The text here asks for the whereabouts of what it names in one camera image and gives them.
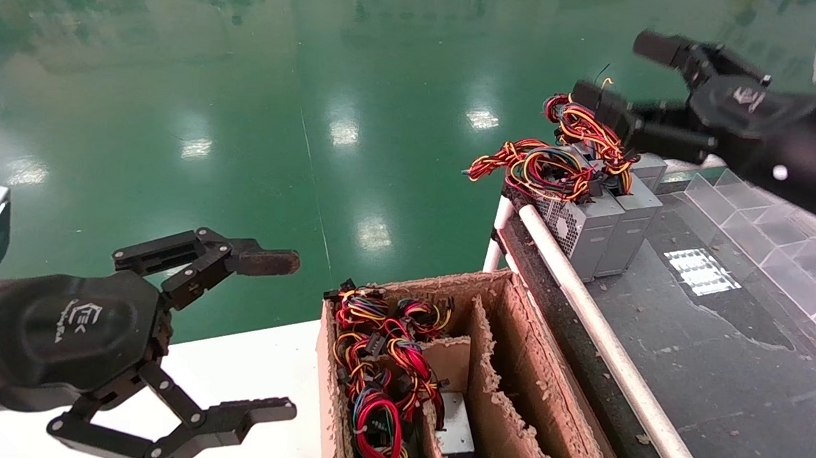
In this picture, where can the long white frame pipe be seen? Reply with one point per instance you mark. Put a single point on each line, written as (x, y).
(604, 344)

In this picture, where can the white frame leg pipe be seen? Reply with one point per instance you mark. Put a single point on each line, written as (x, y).
(500, 223)

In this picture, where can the clear acrylic divider tray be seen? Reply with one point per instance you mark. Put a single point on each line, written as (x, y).
(750, 226)

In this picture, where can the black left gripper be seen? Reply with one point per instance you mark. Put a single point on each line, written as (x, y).
(74, 327)

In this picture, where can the grey power supply with grille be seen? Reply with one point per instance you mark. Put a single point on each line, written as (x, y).
(589, 228)

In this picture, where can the brown cardboard box with dividers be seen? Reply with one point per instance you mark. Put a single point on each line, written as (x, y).
(533, 375)

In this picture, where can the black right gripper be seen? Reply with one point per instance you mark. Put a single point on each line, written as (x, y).
(783, 137)

